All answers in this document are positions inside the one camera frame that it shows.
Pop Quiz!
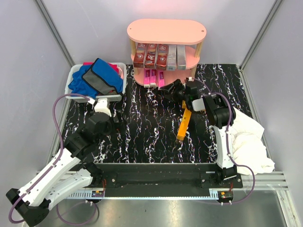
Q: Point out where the white crumpled cloth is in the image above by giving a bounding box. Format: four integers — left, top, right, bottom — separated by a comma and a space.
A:
232, 109, 275, 175

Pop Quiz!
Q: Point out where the orange barcode toothpaste box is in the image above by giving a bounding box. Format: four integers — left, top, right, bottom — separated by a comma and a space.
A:
181, 100, 204, 113

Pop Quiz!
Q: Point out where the pink BeYou box front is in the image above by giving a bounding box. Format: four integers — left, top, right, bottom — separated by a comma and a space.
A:
157, 70, 165, 88

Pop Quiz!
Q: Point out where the pink BeYou box back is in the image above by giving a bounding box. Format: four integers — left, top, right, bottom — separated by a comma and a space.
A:
143, 69, 151, 88

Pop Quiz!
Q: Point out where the orange R&O toothpaste box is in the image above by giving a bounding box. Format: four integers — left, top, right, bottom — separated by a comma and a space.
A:
177, 108, 192, 141

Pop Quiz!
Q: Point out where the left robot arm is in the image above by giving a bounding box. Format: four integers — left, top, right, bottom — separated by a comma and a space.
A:
6, 111, 125, 227

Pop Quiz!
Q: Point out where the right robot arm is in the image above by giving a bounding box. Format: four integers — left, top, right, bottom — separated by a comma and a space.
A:
159, 77, 237, 188

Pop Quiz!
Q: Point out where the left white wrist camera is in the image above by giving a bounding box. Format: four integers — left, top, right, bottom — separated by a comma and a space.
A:
88, 98, 112, 117

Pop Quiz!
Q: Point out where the red 3D toothpaste box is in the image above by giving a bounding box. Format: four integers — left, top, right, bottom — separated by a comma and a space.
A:
156, 44, 169, 70
133, 43, 148, 68
144, 44, 158, 69

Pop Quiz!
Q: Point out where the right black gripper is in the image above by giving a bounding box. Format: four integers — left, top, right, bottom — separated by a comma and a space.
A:
160, 79, 188, 105

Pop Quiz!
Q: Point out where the pink cloth in basket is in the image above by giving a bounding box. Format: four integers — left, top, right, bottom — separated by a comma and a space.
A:
82, 62, 124, 79

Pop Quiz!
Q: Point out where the pink three-tier shelf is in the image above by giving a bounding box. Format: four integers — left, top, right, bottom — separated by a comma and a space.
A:
127, 19, 207, 85

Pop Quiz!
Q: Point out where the silver grey toothpaste box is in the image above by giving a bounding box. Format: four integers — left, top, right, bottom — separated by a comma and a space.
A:
177, 45, 187, 70

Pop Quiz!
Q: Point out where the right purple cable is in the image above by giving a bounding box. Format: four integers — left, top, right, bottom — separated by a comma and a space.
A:
188, 77, 256, 205

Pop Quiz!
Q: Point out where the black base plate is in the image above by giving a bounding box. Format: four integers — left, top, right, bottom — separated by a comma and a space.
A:
96, 163, 243, 189

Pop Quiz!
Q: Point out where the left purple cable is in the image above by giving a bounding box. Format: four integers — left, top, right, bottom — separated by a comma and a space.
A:
8, 93, 99, 225

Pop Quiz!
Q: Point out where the pink beyou box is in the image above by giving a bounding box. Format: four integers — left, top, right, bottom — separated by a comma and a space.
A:
157, 70, 165, 88
150, 69, 157, 87
143, 69, 151, 88

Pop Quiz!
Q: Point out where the blue cloth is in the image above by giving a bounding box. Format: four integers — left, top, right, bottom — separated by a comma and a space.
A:
68, 58, 124, 99

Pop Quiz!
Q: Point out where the purple cable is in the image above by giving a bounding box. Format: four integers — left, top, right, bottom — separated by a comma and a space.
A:
188, 77, 256, 205
8, 93, 99, 225

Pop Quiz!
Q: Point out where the grey black-trimmed cloth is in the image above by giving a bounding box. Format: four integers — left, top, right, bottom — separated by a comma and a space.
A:
82, 58, 123, 95

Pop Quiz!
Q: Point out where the grey Protefix toothpaste box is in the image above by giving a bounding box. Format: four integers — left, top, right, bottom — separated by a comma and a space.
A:
167, 44, 177, 71

